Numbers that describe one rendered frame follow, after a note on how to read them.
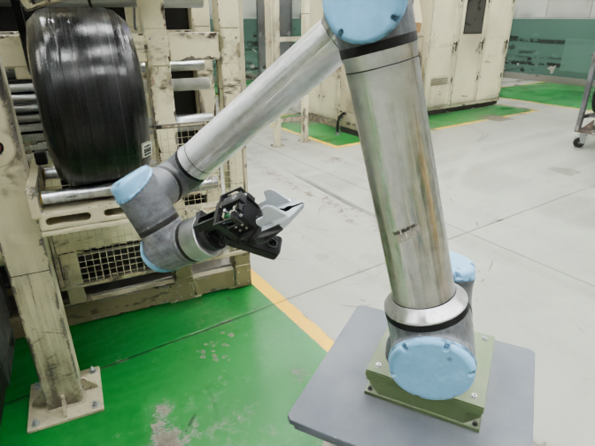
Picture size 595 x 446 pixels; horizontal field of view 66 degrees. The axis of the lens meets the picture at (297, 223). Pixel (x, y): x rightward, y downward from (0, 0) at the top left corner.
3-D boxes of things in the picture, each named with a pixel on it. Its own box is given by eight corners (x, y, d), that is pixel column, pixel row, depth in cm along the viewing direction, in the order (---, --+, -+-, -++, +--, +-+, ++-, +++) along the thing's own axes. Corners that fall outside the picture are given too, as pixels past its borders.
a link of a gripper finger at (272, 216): (285, 203, 76) (243, 219, 80) (305, 221, 79) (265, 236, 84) (287, 188, 77) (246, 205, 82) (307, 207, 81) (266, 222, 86)
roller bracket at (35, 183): (32, 221, 140) (24, 191, 136) (37, 182, 173) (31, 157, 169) (44, 219, 141) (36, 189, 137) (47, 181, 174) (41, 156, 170)
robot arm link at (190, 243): (206, 268, 93) (215, 230, 99) (224, 263, 90) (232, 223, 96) (173, 247, 87) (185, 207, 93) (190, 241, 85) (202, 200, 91)
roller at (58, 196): (39, 208, 143) (35, 194, 141) (40, 203, 146) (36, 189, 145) (154, 191, 156) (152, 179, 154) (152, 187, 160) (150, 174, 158)
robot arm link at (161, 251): (127, 244, 94) (153, 284, 97) (167, 226, 88) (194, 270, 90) (156, 224, 102) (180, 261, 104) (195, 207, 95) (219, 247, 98)
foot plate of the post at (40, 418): (27, 434, 171) (25, 426, 169) (31, 386, 193) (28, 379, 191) (104, 410, 181) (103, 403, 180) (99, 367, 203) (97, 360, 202)
